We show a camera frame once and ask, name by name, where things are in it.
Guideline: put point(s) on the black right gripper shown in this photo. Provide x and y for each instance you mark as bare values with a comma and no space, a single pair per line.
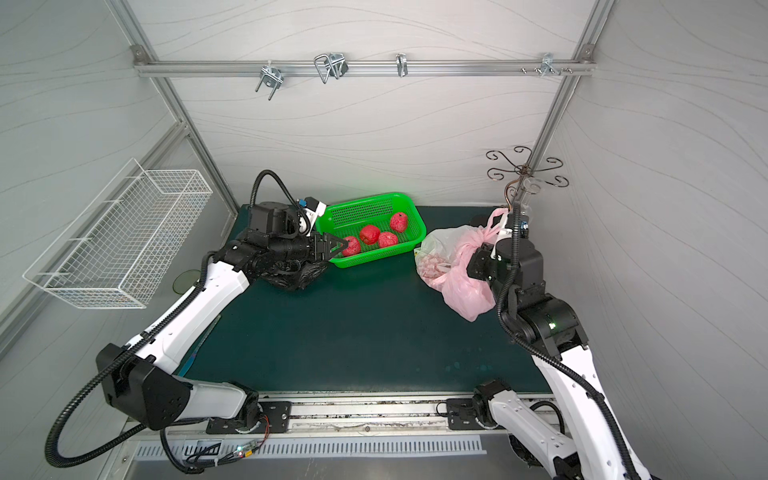
480,268

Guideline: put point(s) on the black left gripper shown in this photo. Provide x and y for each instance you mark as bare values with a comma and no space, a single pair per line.
321,246

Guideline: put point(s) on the black plastic bag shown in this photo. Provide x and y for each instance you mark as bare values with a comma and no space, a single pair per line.
295,275

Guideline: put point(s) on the red apple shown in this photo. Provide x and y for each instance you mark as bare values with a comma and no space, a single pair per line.
399,222
369,234
353,246
387,239

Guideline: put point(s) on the white printed plastic bag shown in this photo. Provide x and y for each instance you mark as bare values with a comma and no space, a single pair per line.
436,254

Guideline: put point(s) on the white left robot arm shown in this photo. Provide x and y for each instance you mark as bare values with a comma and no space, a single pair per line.
139,378

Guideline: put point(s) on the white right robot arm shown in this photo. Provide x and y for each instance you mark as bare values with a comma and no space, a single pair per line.
587,442

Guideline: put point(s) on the green plastic basket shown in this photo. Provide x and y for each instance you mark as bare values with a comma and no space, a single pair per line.
348,219

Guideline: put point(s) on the bronze curled hook stand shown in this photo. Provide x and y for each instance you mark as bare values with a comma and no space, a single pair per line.
520,179

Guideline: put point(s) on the green translucent cup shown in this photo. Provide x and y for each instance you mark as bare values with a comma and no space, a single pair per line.
185,280

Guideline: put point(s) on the metal clamp hook left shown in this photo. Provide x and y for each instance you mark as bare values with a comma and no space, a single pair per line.
271,80

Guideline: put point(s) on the metal clamp hook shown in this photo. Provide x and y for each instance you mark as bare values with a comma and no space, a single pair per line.
271,80
330,65

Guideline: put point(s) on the metal clamp hook middle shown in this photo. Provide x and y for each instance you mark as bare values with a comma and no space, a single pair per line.
330,65

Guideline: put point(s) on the small metal hook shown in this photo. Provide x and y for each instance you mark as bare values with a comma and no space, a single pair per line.
401,65

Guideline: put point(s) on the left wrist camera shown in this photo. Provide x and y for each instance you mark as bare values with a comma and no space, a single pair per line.
314,208

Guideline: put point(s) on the white wire basket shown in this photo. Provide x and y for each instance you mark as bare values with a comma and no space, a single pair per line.
114,254

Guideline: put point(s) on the aluminium crossbar rail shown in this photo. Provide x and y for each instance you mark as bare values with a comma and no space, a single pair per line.
357,68

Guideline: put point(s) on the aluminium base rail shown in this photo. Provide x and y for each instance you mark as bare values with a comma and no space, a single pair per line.
347,413

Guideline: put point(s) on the metal bracket right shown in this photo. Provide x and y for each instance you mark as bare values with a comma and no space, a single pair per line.
547,67

